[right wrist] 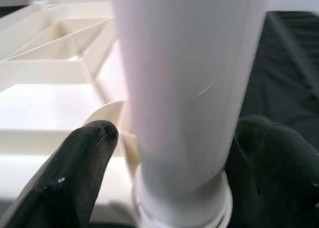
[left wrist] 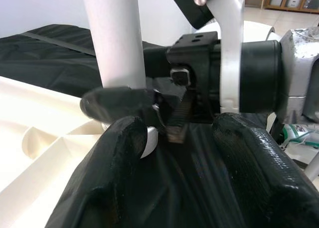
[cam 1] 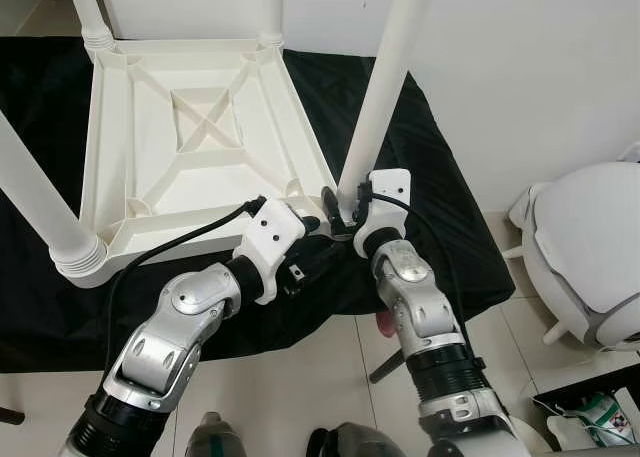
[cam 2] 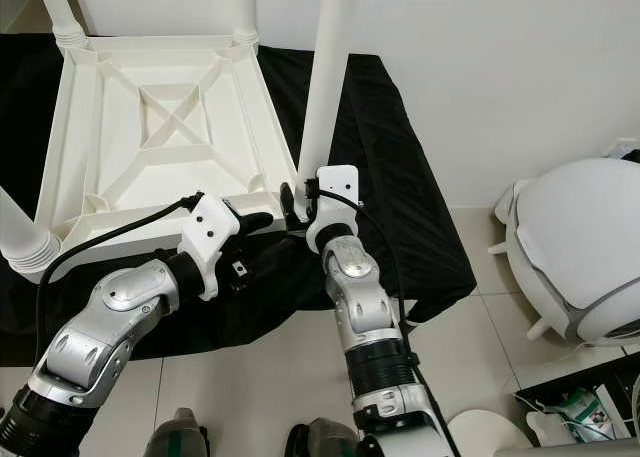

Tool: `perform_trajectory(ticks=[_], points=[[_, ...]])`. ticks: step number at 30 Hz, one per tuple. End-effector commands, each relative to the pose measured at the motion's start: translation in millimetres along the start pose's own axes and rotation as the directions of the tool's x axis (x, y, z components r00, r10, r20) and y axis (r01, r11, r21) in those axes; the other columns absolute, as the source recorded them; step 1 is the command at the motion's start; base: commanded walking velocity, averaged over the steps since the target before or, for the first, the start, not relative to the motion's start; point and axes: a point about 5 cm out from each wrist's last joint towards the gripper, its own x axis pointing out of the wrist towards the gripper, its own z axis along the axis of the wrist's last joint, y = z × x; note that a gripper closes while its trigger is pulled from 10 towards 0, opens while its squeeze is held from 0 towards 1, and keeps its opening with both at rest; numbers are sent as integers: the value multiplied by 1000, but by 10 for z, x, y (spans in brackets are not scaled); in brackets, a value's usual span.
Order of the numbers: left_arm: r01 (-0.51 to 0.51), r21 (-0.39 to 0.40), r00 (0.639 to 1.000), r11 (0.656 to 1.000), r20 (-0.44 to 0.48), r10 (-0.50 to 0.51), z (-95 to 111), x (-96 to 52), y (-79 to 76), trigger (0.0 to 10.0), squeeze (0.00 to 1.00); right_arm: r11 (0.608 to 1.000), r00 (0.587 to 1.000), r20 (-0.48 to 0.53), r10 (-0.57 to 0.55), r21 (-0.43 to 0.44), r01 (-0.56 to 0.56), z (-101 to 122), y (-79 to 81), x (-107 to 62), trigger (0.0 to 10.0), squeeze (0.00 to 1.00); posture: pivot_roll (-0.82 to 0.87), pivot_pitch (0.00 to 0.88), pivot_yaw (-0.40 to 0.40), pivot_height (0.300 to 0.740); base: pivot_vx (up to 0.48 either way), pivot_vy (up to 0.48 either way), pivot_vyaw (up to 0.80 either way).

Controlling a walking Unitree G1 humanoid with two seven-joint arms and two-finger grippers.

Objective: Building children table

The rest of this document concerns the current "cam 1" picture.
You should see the white plastic table top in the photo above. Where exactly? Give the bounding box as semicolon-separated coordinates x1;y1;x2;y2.
78;37;341;288

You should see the silver robot left leg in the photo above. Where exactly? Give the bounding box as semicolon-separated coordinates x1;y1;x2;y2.
185;412;246;457

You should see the black flat box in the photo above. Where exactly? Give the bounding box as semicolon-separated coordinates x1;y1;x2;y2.
530;362;640;448

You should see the black tablecloth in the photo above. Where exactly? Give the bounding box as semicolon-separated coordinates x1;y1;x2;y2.
0;35;516;373

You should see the green white device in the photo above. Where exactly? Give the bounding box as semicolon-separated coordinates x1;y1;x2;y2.
570;392;636;443

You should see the grey metal bar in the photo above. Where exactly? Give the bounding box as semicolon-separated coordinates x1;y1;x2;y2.
520;442;640;457

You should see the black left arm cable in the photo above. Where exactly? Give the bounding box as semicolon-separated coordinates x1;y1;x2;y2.
100;195;266;378

